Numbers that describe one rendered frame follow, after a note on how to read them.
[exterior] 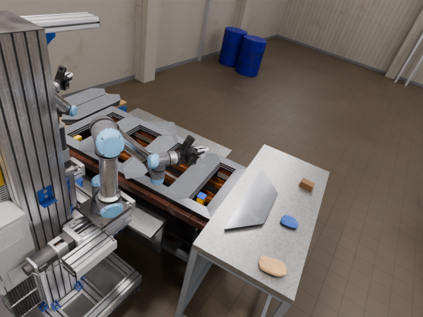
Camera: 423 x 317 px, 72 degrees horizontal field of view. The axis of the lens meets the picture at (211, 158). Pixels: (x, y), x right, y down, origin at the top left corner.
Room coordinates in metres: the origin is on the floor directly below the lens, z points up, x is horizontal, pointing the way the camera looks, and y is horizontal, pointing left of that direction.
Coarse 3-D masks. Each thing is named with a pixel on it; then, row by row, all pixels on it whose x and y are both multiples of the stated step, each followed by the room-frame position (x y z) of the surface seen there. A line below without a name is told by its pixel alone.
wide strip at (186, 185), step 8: (200, 160) 2.05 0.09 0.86; (208, 160) 2.08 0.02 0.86; (216, 160) 2.10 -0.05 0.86; (192, 168) 1.92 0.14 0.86; (200, 168) 1.95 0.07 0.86; (208, 168) 1.97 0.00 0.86; (184, 176) 1.79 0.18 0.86; (192, 176) 1.82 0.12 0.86; (200, 176) 1.84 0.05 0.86; (176, 184) 1.68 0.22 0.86; (184, 184) 1.70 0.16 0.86; (192, 184) 1.72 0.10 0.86; (176, 192) 1.59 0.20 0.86; (184, 192) 1.61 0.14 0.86; (192, 192) 1.63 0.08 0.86
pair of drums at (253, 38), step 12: (228, 36) 7.25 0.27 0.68; (240, 36) 7.24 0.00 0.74; (252, 36) 7.21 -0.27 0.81; (228, 48) 7.22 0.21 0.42; (240, 48) 7.04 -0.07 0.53; (252, 48) 6.83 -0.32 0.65; (264, 48) 7.00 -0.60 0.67; (228, 60) 7.21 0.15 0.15; (240, 60) 6.93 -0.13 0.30; (252, 60) 6.83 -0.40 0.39; (240, 72) 6.87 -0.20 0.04; (252, 72) 6.86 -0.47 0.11
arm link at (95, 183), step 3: (93, 177) 1.15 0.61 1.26; (96, 177) 1.15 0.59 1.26; (93, 180) 1.12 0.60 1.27; (96, 180) 1.13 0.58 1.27; (99, 180) 1.13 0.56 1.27; (93, 183) 1.10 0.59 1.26; (96, 183) 1.10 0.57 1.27; (99, 183) 1.11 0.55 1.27; (93, 186) 1.10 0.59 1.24; (96, 186) 1.09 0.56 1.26; (99, 186) 1.09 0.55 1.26; (93, 189) 1.10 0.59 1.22; (96, 189) 1.09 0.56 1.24; (99, 189) 1.08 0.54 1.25; (93, 192) 1.09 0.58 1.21; (96, 192) 1.07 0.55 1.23; (93, 195) 1.10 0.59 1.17; (93, 198) 1.10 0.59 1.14
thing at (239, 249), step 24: (264, 144) 2.26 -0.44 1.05; (264, 168) 1.90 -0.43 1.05; (288, 168) 1.98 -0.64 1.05; (312, 168) 2.06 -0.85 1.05; (240, 192) 1.55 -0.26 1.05; (288, 192) 1.67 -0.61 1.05; (312, 192) 1.74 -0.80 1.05; (216, 216) 1.27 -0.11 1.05; (312, 216) 1.48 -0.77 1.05; (216, 240) 1.09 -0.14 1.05; (240, 240) 1.13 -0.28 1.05; (264, 240) 1.18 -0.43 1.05; (288, 240) 1.22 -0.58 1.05; (240, 264) 0.97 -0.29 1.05; (288, 264) 1.05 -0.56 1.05; (264, 288) 0.89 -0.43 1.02; (288, 288) 0.90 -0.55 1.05
